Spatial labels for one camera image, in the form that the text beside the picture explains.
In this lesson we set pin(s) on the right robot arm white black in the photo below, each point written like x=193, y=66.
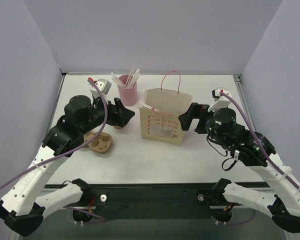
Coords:
x=283, y=205

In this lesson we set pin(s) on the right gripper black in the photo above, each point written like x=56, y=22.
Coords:
x=197, y=118

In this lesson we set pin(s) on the white wrapped straws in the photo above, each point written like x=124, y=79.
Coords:
x=131, y=79

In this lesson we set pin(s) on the pink cream paper gift bag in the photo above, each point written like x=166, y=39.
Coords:
x=164, y=126

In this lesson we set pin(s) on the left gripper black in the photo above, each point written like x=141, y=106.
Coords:
x=115, y=111

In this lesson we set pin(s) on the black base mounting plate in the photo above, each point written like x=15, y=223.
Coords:
x=159, y=201

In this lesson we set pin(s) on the pink straw holder cup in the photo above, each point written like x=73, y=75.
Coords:
x=128, y=96

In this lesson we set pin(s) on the stack of brown paper cups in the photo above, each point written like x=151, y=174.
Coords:
x=117, y=127

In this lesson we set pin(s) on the single white straw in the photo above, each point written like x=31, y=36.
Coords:
x=146, y=106

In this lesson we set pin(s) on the brown pulp cup carriers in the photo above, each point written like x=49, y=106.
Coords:
x=101, y=144

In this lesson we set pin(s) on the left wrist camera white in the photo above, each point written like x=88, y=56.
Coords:
x=103, y=85

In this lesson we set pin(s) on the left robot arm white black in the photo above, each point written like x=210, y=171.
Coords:
x=23, y=209

